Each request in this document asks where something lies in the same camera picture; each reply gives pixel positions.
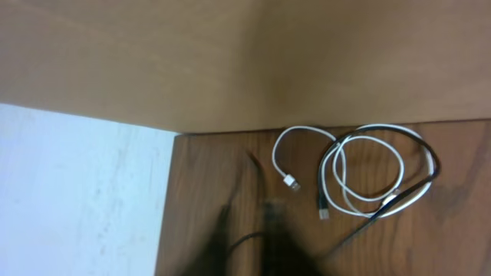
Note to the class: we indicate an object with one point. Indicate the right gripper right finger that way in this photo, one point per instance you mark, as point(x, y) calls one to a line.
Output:
point(282, 254)

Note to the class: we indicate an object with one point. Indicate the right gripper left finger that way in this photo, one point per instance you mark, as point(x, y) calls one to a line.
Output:
point(211, 259)

